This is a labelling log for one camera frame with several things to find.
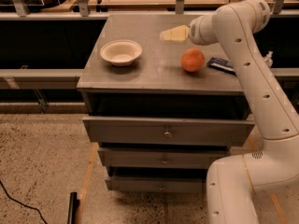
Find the grey drawer cabinet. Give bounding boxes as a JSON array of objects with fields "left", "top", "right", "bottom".
[{"left": 78, "top": 14, "right": 249, "bottom": 184}]

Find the grey metal railing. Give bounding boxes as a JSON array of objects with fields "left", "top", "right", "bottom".
[{"left": 0, "top": 0, "right": 299, "bottom": 91}]

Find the clear sanitizer bottle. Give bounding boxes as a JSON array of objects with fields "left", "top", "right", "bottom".
[{"left": 263, "top": 51, "right": 273, "bottom": 67}]

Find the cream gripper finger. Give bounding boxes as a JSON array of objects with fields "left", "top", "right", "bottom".
[{"left": 160, "top": 25, "right": 189, "bottom": 41}]

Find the bottom grey drawer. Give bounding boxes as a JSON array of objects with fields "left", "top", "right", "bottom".
[{"left": 105, "top": 176, "right": 203, "bottom": 193}]

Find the white paper bowl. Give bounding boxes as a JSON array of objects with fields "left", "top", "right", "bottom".
[{"left": 100, "top": 40, "right": 142, "bottom": 66}]

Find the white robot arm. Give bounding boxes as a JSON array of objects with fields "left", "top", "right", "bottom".
[{"left": 180, "top": 0, "right": 299, "bottom": 224}]

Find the top grey drawer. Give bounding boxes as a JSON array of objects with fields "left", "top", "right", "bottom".
[{"left": 83, "top": 116, "right": 254, "bottom": 147}]

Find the orange fruit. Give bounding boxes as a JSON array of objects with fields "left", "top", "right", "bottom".
[{"left": 181, "top": 48, "right": 205, "bottom": 72}]

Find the black floor cable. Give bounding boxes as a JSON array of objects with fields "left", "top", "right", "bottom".
[{"left": 0, "top": 178, "right": 50, "bottom": 224}]

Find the middle grey drawer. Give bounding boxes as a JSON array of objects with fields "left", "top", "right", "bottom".
[{"left": 98, "top": 147, "right": 228, "bottom": 169}]

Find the grey drawer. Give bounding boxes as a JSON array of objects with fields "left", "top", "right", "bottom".
[
  {"left": 105, "top": 176, "right": 203, "bottom": 193},
  {"left": 83, "top": 116, "right": 254, "bottom": 147},
  {"left": 98, "top": 147, "right": 228, "bottom": 169}
]

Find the black bar on floor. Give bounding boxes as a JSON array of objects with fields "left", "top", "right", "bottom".
[{"left": 67, "top": 192, "right": 78, "bottom": 224}]

